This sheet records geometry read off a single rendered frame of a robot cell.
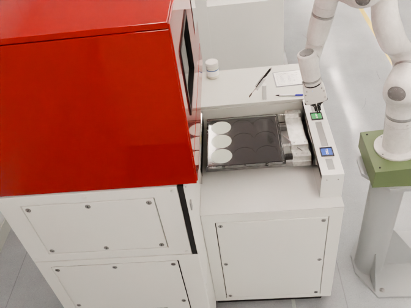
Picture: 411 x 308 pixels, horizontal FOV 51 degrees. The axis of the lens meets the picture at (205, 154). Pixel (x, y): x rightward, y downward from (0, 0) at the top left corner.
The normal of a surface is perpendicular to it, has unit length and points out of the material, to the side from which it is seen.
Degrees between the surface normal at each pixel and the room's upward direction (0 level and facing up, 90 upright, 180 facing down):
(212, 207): 0
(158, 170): 90
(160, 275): 90
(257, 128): 0
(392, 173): 90
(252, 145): 0
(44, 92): 90
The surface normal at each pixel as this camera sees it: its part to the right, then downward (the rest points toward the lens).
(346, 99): -0.11, -0.74
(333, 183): -0.01, 0.67
